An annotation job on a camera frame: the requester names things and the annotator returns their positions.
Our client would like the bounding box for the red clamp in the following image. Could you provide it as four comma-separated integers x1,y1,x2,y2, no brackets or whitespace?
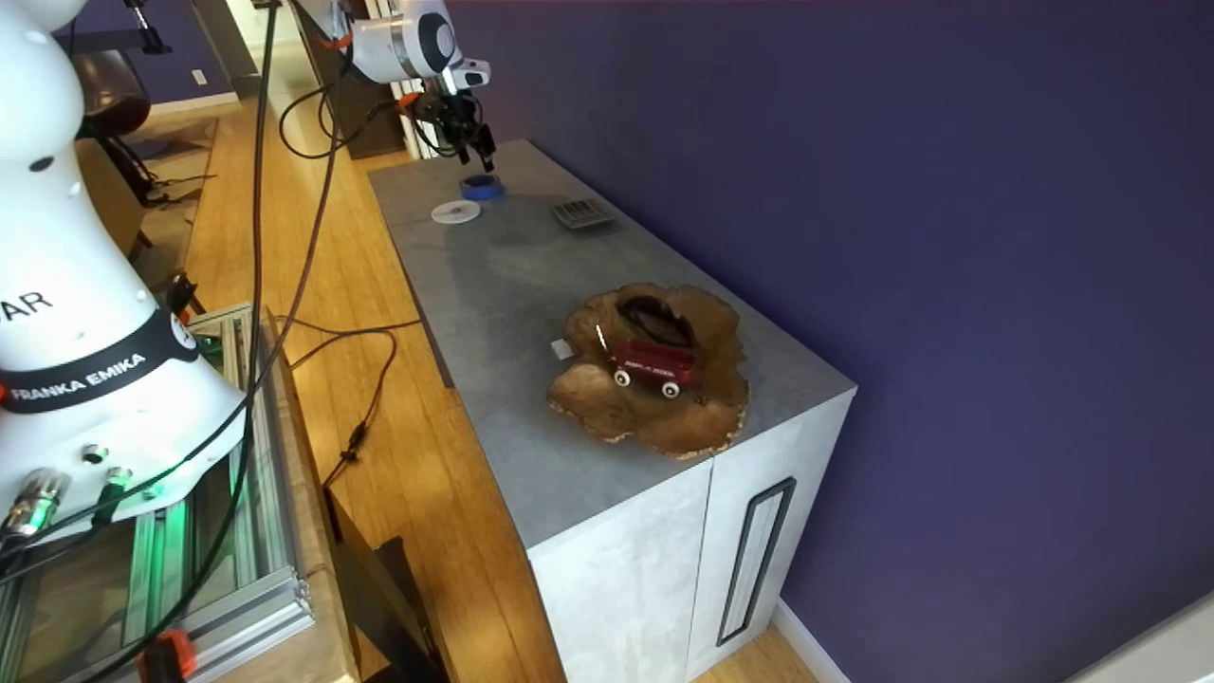
137,625,201,683

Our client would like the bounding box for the grey calculator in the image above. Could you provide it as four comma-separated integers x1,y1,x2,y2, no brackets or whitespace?
545,192,623,235

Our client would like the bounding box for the dark rectangular cabinet door handle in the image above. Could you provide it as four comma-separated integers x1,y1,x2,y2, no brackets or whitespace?
714,475,802,649

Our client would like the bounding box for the white compact disc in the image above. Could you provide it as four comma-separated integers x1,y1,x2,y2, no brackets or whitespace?
430,199,487,232

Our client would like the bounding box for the red toy wagon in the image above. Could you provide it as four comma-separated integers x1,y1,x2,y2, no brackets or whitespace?
588,320,703,404

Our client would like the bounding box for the brown wooden tray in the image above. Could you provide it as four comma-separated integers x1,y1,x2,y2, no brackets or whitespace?
541,276,750,463

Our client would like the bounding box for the black office chair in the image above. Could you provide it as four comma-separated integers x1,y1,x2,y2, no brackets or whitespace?
72,47,176,213

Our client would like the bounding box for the black camera stand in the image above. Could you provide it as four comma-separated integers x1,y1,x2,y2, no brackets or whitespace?
54,0,176,58

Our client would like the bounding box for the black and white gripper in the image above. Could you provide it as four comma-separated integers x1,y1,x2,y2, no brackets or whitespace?
411,55,499,175

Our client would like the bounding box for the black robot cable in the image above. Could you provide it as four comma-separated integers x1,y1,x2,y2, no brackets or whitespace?
0,0,422,683

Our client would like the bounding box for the grey cabinet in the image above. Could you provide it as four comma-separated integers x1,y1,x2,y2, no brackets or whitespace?
369,137,862,683

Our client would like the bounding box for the black floor cable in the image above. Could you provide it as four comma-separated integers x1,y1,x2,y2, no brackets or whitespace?
271,314,430,494

